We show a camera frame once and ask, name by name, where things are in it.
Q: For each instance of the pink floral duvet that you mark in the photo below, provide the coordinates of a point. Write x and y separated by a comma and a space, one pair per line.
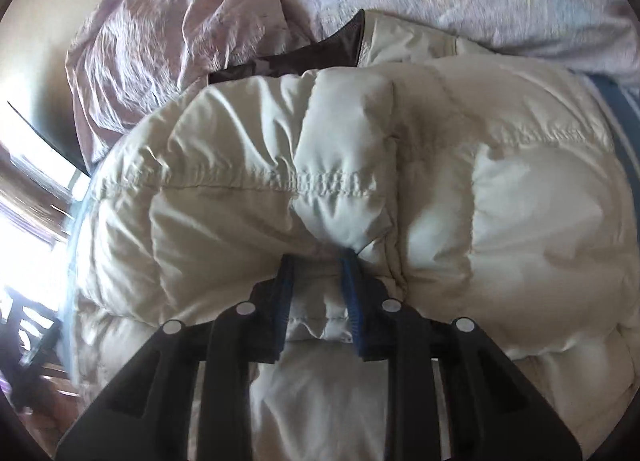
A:
200, 16

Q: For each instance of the blue striped bed sheet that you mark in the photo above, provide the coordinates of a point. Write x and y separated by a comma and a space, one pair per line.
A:
617, 108

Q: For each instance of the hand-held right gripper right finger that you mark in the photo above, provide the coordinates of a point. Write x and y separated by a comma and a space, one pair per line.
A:
351, 291

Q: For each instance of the dark wooden chair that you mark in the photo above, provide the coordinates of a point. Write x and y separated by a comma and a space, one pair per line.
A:
25, 336

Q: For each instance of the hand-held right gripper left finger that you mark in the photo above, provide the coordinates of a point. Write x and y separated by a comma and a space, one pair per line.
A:
284, 293

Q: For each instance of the white pillow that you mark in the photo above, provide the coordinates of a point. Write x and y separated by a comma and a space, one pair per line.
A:
500, 191

